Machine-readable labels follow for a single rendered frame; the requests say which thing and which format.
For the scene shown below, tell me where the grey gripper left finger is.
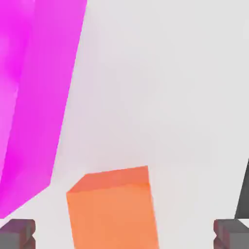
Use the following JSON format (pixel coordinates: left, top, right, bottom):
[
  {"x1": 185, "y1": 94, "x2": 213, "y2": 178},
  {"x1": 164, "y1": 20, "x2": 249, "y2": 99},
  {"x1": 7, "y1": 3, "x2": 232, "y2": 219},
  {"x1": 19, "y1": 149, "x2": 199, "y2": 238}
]
[{"x1": 0, "y1": 218, "x2": 36, "y2": 249}]

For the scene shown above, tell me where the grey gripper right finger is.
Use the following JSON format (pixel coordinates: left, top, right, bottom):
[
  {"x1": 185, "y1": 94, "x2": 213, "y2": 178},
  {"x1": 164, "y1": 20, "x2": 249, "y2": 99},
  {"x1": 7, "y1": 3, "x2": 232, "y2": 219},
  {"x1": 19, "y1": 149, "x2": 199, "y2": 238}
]
[{"x1": 213, "y1": 218, "x2": 249, "y2": 249}]

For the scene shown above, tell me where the small orange cube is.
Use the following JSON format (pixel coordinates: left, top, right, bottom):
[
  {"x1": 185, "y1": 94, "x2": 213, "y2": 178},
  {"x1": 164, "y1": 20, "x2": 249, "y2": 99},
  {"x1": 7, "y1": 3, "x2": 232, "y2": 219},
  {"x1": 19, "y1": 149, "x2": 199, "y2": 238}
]
[{"x1": 66, "y1": 165, "x2": 160, "y2": 249}]

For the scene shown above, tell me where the large dark grey box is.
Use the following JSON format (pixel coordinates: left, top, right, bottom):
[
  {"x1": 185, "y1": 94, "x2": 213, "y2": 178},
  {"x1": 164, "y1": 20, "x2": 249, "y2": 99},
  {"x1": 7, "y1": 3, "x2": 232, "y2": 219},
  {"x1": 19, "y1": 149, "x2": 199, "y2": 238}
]
[{"x1": 234, "y1": 158, "x2": 249, "y2": 220}]

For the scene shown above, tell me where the large magenta box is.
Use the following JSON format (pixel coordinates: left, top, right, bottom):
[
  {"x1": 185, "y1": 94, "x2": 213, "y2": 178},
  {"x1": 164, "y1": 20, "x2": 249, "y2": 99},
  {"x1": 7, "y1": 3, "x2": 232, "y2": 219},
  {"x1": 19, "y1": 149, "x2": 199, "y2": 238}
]
[{"x1": 0, "y1": 0, "x2": 88, "y2": 220}]

